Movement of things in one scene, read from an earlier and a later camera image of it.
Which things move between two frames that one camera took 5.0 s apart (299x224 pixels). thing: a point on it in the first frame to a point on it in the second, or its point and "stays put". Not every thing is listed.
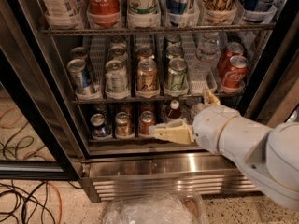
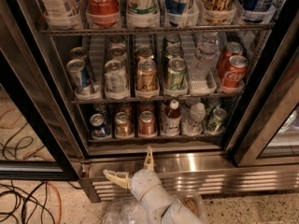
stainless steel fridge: x=87 y=71 stays put
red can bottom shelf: x=146 y=120 stays put
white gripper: x=209 y=127 to x=142 y=181
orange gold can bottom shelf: x=123 y=129 stays put
